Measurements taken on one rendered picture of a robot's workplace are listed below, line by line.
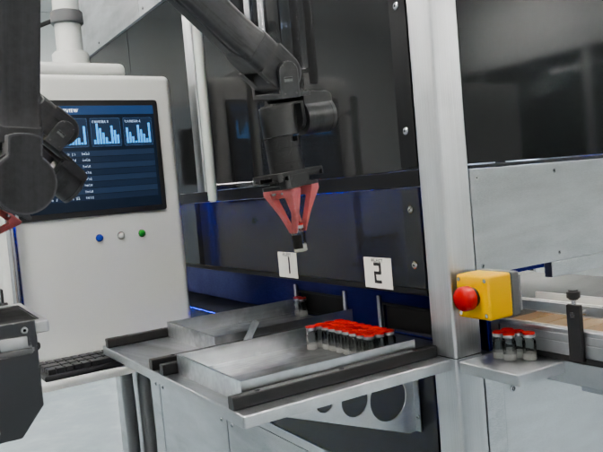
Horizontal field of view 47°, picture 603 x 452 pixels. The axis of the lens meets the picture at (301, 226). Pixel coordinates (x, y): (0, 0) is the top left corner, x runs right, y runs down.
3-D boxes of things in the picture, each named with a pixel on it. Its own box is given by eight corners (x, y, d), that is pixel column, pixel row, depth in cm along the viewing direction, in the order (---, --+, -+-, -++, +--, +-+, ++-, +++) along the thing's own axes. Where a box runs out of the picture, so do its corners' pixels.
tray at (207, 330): (293, 312, 179) (292, 299, 179) (353, 324, 157) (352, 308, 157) (168, 336, 161) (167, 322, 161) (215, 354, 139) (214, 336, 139)
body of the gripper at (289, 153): (325, 176, 113) (317, 130, 112) (282, 186, 106) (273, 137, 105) (296, 179, 118) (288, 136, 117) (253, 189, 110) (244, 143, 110)
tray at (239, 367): (332, 338, 144) (331, 322, 144) (415, 359, 122) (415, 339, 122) (178, 373, 127) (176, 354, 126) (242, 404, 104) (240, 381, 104)
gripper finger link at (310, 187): (327, 227, 113) (317, 169, 112) (297, 236, 108) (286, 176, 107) (297, 229, 117) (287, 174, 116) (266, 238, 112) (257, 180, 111)
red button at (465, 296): (467, 307, 115) (466, 283, 115) (485, 309, 112) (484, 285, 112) (450, 311, 113) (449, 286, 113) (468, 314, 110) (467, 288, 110)
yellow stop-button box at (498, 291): (488, 309, 120) (485, 268, 120) (521, 314, 114) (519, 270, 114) (456, 317, 116) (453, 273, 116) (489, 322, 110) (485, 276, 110)
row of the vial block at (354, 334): (323, 344, 138) (321, 322, 138) (380, 360, 123) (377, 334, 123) (314, 347, 137) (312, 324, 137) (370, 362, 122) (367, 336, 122)
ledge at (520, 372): (515, 355, 126) (514, 345, 125) (577, 368, 115) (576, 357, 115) (459, 372, 118) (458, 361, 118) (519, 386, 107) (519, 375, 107)
